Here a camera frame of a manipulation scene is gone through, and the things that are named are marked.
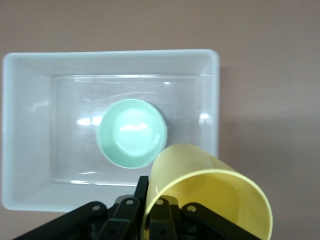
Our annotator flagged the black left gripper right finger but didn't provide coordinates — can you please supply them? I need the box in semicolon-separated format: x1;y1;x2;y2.
149;196;181;240

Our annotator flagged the mint green bowl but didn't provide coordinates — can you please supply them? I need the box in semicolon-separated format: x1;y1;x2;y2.
96;98;168;170

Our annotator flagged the clear plastic box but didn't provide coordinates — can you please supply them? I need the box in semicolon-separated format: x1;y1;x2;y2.
0;49;221;213

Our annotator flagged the yellow plastic cup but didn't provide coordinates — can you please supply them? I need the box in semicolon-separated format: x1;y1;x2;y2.
141;143;274;240

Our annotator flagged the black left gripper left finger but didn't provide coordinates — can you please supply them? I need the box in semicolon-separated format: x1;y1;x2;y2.
97;175;150;240

